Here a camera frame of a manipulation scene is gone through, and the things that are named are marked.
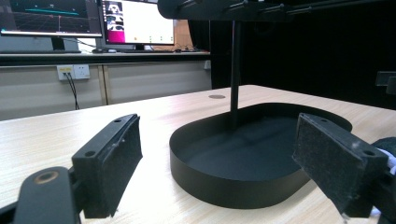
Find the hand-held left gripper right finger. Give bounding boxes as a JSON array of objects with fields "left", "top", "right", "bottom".
[{"left": 291, "top": 112, "right": 390, "bottom": 219}]

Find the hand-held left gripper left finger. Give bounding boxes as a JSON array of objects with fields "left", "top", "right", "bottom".
[{"left": 71, "top": 113, "right": 144, "bottom": 219}]

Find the black two-tier tray stand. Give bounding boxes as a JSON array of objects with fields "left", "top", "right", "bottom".
[{"left": 157, "top": 0, "right": 396, "bottom": 210}]

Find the dark cloth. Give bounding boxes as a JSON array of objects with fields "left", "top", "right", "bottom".
[{"left": 371, "top": 136, "right": 396, "bottom": 157}]

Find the white cloth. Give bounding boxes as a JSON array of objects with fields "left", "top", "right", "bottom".
[{"left": 376, "top": 148, "right": 396, "bottom": 175}]

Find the long background desk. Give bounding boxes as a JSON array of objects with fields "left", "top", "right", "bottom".
[{"left": 0, "top": 50, "right": 211, "bottom": 67}]

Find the black curtain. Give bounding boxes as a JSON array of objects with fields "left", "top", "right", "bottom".
[{"left": 188, "top": 19, "right": 396, "bottom": 110}]

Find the computer monitor with white screen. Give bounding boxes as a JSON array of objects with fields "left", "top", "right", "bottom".
[{"left": 98, "top": 0, "right": 176, "bottom": 51}]

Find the computer monitor with dark screen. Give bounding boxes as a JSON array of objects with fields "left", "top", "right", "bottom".
[{"left": 0, "top": 0, "right": 103, "bottom": 51}]

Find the black power cable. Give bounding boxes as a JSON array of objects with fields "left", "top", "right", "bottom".
[{"left": 63, "top": 72, "right": 80, "bottom": 111}]

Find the white wall socket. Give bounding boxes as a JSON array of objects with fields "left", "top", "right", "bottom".
[{"left": 56, "top": 63, "right": 92, "bottom": 81}]

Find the grey metal bracket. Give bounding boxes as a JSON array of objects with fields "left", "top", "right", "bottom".
[{"left": 375, "top": 70, "right": 396, "bottom": 96}]

